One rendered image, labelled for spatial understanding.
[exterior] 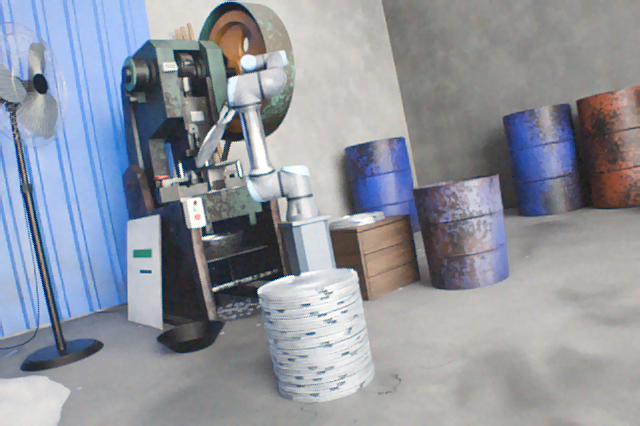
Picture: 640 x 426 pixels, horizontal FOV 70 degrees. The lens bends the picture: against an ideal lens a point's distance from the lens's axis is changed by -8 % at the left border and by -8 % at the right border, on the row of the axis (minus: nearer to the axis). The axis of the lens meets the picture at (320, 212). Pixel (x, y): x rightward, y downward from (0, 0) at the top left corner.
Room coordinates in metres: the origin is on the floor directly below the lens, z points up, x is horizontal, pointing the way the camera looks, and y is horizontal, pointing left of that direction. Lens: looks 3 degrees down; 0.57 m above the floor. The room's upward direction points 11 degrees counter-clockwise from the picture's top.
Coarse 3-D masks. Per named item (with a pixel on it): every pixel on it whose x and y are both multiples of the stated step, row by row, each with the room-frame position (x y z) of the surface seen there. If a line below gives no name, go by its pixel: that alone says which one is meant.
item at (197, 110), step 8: (192, 96) 2.65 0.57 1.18; (192, 104) 2.60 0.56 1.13; (200, 104) 2.63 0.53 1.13; (192, 112) 2.60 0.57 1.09; (200, 112) 2.63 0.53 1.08; (208, 112) 2.66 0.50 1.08; (192, 120) 2.59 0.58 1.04; (200, 120) 2.62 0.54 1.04; (208, 120) 2.65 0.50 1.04; (192, 128) 2.57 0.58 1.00; (200, 128) 2.62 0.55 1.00; (208, 128) 2.65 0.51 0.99; (184, 136) 2.60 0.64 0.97; (192, 136) 2.58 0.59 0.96; (200, 136) 2.58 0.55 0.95; (184, 144) 2.61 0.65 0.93; (192, 144) 2.57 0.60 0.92; (200, 144) 2.57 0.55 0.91
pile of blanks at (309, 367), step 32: (352, 288) 1.34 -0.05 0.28; (288, 320) 1.28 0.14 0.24; (320, 320) 1.27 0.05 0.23; (352, 320) 1.31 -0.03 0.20; (288, 352) 1.30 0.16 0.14; (320, 352) 1.28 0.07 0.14; (352, 352) 1.31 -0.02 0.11; (288, 384) 1.31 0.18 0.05; (320, 384) 1.27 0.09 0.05; (352, 384) 1.29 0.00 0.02
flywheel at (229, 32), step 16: (224, 16) 2.88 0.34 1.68; (240, 16) 2.76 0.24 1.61; (224, 32) 2.96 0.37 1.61; (240, 32) 2.84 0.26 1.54; (256, 32) 2.66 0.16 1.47; (224, 48) 2.99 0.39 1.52; (240, 48) 2.87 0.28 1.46; (256, 48) 2.74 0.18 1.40; (224, 64) 3.07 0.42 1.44; (240, 128) 2.91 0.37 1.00
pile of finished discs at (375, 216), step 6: (354, 216) 2.69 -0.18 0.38; (360, 216) 2.51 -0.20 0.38; (366, 216) 2.50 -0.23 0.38; (372, 216) 2.42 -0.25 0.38; (378, 216) 2.44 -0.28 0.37; (330, 222) 2.50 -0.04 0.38; (336, 222) 2.45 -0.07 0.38; (342, 222) 2.43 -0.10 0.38; (348, 222) 2.41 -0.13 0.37; (354, 222) 2.40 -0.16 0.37; (360, 222) 2.42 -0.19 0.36; (366, 222) 2.40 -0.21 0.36; (372, 222) 2.42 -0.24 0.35
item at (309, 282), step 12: (288, 276) 1.54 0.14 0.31; (312, 276) 1.47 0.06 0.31; (324, 276) 1.43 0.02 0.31; (336, 276) 1.43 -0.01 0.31; (348, 276) 1.39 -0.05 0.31; (264, 288) 1.45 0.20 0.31; (276, 288) 1.41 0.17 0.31; (288, 288) 1.38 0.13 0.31; (300, 288) 1.35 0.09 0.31; (312, 288) 1.32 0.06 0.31; (324, 288) 1.28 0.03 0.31
